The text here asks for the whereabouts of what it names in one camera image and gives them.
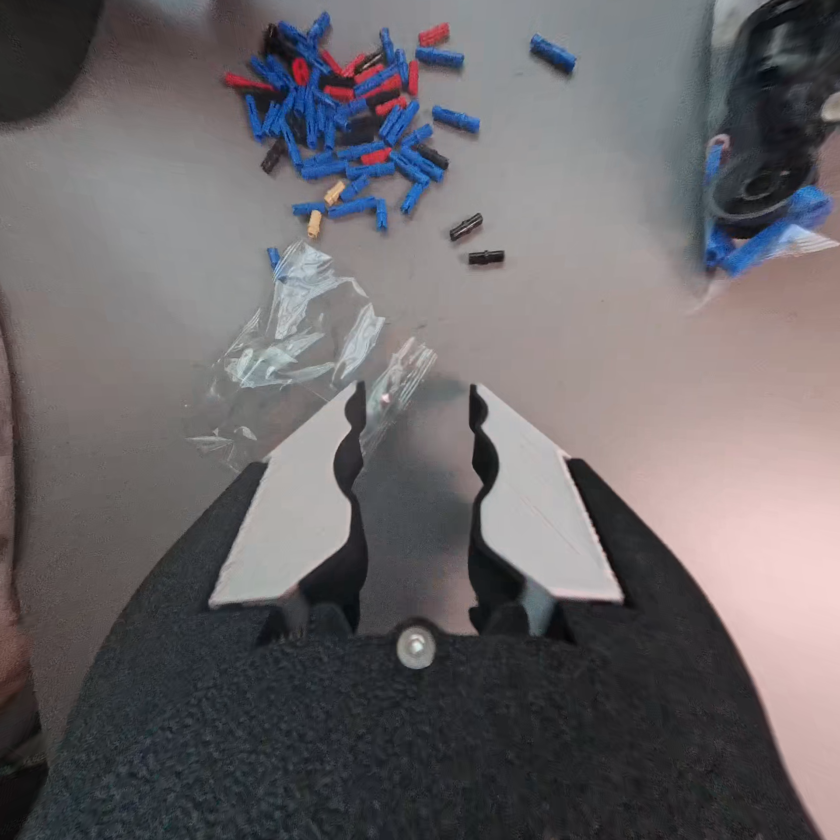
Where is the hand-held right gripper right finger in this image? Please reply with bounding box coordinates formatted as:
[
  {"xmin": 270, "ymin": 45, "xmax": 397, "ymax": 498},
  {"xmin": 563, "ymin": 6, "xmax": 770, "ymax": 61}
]
[{"xmin": 467, "ymin": 382, "xmax": 626, "ymax": 643}]

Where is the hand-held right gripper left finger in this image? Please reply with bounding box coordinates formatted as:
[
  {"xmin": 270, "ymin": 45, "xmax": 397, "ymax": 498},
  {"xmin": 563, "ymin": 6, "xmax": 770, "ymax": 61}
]
[{"xmin": 209, "ymin": 381, "xmax": 368, "ymax": 643}]

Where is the clear plastic bag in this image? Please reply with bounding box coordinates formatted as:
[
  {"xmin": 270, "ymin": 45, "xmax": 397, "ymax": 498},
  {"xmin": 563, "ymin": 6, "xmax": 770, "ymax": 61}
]
[{"xmin": 185, "ymin": 238, "xmax": 439, "ymax": 475}]

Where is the pile of mixed plastic pins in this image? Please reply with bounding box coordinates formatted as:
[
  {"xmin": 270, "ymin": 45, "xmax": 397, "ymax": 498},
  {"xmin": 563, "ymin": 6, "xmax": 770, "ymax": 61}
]
[{"xmin": 223, "ymin": 12, "xmax": 483, "ymax": 234}]

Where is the clear bag of toy parts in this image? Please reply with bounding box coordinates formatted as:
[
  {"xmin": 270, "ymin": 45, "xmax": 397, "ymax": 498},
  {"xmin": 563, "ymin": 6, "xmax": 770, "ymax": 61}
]
[{"xmin": 686, "ymin": 0, "xmax": 840, "ymax": 316}]

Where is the dark round object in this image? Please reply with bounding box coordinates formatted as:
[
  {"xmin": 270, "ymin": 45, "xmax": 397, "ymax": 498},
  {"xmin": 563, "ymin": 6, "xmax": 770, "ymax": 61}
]
[{"xmin": 0, "ymin": 0, "xmax": 102, "ymax": 122}]

